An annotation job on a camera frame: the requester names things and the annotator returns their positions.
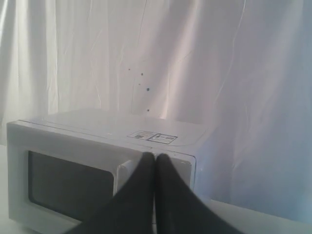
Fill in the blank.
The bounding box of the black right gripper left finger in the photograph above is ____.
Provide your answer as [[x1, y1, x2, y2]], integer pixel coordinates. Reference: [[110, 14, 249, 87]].
[[66, 152, 155, 234]]

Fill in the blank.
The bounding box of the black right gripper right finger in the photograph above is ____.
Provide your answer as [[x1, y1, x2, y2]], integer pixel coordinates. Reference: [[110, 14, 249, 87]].
[[155, 154, 242, 234]]

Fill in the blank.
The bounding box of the white microwave door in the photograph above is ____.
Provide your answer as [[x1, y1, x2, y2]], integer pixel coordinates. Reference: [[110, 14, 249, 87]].
[[7, 120, 152, 234]]

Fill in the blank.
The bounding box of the white microwave oven body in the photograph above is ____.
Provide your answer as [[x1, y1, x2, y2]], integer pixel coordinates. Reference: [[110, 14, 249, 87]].
[[7, 109, 209, 234]]

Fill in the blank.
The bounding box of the blue white warning sticker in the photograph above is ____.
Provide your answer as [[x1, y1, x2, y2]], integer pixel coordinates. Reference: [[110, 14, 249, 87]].
[[128, 130, 178, 144]]

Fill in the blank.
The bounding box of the white backdrop curtain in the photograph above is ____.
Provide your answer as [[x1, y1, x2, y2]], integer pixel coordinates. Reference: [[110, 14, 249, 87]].
[[0, 0, 312, 223]]

